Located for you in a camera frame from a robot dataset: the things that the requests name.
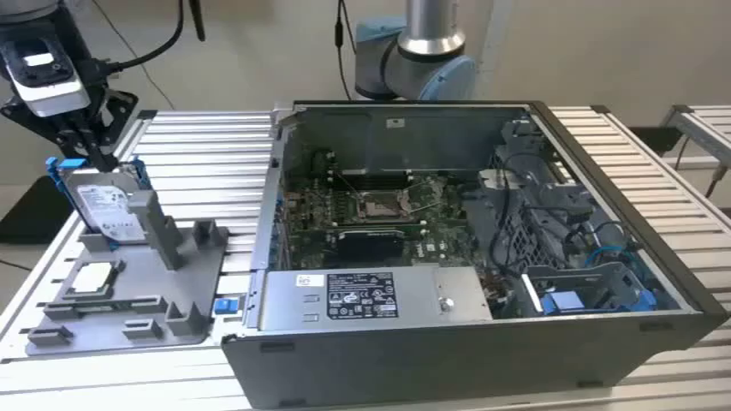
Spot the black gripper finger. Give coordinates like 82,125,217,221
84,91,138,173
0,100,96,158

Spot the hard disk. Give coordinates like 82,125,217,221
44,157,154,250

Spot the grey metal disk bay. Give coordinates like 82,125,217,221
516,260,684,320

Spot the black thin antenna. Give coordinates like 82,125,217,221
186,0,206,42

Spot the CPU with silver top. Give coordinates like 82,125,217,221
66,261,124,295

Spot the grey parts rack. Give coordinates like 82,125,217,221
25,190,230,357

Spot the CPU socket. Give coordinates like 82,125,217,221
352,188,413,223

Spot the silver power supply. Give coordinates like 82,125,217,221
257,267,495,334

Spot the metal socket cover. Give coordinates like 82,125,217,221
397,183,428,219

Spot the green motherboard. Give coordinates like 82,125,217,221
278,147,479,271

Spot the black open PC case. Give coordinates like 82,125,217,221
220,99,731,408

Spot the blue plastic bay block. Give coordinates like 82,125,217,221
539,290,587,312

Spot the slatted metal side table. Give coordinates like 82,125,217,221
660,104,731,168

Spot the black camera cable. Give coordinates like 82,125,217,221
93,0,186,78

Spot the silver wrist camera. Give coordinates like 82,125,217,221
1,39,93,117

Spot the black hanging cable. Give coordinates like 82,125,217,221
332,0,353,102

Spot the black wire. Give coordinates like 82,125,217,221
493,156,592,269

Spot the blue wire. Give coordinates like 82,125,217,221
587,220,649,275

